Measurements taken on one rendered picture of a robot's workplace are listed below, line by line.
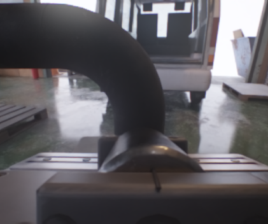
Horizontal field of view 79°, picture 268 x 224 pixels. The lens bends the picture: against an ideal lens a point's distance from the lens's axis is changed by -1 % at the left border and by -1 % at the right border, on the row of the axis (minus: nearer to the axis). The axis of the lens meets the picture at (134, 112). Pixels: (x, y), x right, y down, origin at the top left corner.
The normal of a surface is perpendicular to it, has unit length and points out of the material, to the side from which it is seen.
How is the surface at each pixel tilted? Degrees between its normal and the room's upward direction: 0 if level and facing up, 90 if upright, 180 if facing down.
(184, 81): 91
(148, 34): 93
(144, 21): 93
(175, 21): 93
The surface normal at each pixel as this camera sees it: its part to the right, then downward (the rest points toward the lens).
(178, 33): -0.22, 0.40
